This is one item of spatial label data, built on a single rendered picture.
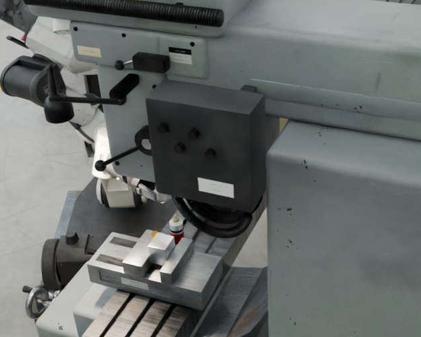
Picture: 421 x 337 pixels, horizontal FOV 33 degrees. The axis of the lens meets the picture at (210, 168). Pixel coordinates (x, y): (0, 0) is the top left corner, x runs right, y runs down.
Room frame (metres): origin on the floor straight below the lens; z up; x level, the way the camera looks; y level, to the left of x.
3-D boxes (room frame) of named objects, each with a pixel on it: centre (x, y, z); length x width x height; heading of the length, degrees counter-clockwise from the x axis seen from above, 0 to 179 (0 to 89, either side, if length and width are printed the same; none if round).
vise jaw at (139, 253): (1.51, 0.20, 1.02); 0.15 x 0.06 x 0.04; 156
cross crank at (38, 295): (1.74, 0.58, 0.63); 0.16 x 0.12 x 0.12; 64
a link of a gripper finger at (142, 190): (1.49, 0.17, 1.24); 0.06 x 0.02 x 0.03; 44
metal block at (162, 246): (1.49, 0.15, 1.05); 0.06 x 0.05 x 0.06; 156
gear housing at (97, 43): (1.50, 0.09, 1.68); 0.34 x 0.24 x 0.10; 64
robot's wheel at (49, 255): (2.10, 0.63, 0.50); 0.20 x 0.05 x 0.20; 177
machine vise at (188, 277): (1.50, 0.17, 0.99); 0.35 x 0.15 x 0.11; 66
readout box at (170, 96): (1.09, 0.00, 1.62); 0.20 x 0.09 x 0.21; 64
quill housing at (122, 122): (1.52, 0.13, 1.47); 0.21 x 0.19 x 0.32; 154
